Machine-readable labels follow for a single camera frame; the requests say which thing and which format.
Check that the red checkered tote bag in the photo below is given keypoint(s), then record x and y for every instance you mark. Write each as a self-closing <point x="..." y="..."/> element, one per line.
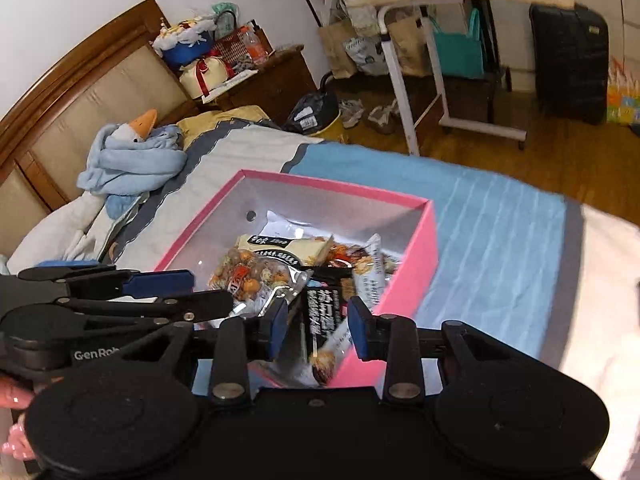
<point x="230" y="45"/>

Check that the yellow pillow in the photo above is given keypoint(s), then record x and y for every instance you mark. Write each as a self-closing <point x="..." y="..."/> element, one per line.
<point x="220" y="122"/>

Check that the brown paper bag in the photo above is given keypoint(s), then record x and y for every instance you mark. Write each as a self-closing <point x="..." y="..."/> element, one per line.
<point x="407" y="47"/>
<point x="337" y="50"/>

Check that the black suitcase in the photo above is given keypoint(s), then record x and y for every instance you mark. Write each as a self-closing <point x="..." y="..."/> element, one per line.
<point x="570" y="65"/>

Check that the clear mixed nut snack bag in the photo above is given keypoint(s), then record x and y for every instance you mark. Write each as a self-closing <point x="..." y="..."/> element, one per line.
<point x="255" y="272"/>

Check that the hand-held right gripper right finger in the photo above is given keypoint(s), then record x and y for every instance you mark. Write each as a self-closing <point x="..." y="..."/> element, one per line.
<point x="357" y="330"/>

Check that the white sneaker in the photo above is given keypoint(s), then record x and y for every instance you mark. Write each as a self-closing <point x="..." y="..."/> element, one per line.
<point x="351" y="112"/>

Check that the white goose plush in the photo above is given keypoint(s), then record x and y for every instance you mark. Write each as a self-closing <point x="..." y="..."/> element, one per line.
<point x="132" y="127"/>

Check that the wooden nightstand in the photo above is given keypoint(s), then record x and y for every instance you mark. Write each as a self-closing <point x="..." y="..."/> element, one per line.
<point x="270" y="82"/>

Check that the white printed shopping bag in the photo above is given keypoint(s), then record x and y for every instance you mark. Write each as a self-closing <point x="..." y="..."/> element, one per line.
<point x="365" y="57"/>

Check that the person's left hand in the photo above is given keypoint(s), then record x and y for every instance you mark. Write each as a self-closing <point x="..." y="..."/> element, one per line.
<point x="12" y="395"/>

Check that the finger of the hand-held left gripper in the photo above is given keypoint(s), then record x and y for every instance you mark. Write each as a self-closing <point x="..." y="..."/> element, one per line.
<point x="160" y="282"/>
<point x="210" y="305"/>

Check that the white paper sheet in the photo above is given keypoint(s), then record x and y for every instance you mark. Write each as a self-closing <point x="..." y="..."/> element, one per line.
<point x="230" y="87"/>

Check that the orange snack bag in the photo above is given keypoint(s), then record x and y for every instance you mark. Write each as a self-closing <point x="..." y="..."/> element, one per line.
<point x="345" y="252"/>

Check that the yellow bin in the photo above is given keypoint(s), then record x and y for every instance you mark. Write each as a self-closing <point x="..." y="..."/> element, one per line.
<point x="334" y="130"/>

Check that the green white plastic bag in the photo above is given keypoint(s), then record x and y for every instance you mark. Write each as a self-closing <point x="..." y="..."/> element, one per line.
<point x="225" y="12"/>

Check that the cream packet with black label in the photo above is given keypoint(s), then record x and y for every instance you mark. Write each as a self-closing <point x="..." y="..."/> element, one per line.
<point x="305" y="250"/>

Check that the white paper bag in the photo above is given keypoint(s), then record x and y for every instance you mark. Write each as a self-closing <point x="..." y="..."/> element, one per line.
<point x="335" y="7"/>

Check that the bouquet in blue wrap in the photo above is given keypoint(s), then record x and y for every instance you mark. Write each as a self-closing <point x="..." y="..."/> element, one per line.
<point x="185" y="45"/>

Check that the beige shoe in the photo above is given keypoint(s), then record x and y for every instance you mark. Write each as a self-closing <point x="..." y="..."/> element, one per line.
<point x="394" y="106"/>
<point x="380" y="119"/>

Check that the light blue blanket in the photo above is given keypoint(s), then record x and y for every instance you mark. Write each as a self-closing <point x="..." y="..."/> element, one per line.
<point x="135" y="170"/>

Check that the white silver printed packet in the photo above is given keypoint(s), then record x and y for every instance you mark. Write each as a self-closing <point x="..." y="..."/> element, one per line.
<point x="292" y="225"/>

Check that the cream gift box red ribbon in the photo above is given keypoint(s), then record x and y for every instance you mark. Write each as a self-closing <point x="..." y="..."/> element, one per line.
<point x="205" y="80"/>

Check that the colourful cartoon print box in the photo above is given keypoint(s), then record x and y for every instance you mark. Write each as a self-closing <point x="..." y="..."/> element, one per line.
<point x="624" y="100"/>

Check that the patterned cloth pouch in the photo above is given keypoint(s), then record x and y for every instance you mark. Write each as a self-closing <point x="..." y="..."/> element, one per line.
<point x="245" y="65"/>

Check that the teal tote bag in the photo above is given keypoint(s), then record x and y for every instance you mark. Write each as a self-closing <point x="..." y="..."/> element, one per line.
<point x="457" y="52"/>

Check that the pink cardboard box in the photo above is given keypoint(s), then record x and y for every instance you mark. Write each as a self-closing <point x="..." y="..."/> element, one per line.
<point x="325" y="205"/>

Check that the orange drink bottle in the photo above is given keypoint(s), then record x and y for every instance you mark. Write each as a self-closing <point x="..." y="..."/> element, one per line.
<point x="254" y="47"/>

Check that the black plastic bag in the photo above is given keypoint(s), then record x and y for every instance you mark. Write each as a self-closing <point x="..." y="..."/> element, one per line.
<point x="312" y="112"/>

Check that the wooden padded headboard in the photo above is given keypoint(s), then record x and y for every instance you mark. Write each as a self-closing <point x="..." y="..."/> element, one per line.
<point x="75" y="110"/>

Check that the white cracker packet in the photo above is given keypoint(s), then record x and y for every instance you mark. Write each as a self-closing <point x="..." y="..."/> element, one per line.
<point x="377" y="285"/>

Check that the black cracker packet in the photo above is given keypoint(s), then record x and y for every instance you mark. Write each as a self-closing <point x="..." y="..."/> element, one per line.
<point x="322" y="305"/>

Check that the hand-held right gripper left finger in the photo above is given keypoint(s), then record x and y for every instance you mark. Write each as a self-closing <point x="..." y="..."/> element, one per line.
<point x="277" y="332"/>

